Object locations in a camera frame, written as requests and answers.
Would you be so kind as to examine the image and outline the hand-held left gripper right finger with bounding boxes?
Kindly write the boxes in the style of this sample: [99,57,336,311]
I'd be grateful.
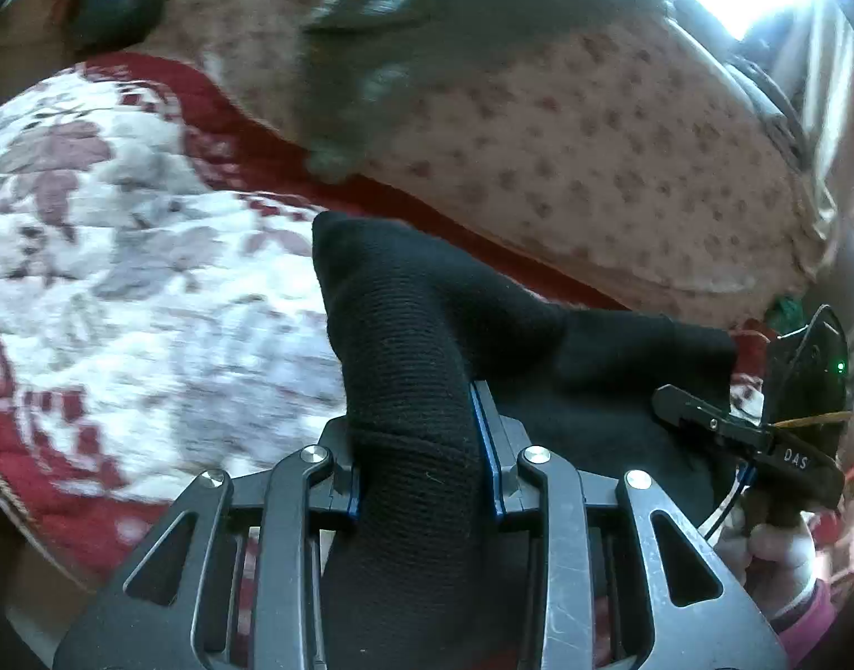
[469,380,787,670]

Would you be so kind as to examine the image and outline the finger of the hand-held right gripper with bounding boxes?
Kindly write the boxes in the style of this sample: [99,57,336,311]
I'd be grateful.
[651,384,773,458]

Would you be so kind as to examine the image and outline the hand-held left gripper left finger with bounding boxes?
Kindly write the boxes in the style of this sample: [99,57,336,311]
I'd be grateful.
[54,419,362,670]

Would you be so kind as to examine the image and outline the black pants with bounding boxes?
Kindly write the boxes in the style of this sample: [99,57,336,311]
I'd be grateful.
[311,210,742,670]

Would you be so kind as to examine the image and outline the person's right hand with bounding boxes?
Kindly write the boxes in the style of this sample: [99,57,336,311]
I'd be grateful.
[716,502,819,619]

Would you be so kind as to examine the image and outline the grey folded cloth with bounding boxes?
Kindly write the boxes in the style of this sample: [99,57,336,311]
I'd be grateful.
[723,52,819,169]

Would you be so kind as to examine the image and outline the pink floral quilt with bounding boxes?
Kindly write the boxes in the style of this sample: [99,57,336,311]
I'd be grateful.
[141,0,839,315]

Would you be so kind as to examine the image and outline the red white floral blanket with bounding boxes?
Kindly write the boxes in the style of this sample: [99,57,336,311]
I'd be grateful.
[0,49,784,650]

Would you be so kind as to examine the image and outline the grey fleece garment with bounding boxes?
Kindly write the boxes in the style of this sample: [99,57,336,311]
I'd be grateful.
[298,0,672,183]

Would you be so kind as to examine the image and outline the green tangled cord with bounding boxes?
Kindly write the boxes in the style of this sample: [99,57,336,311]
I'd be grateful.
[769,293,808,332]

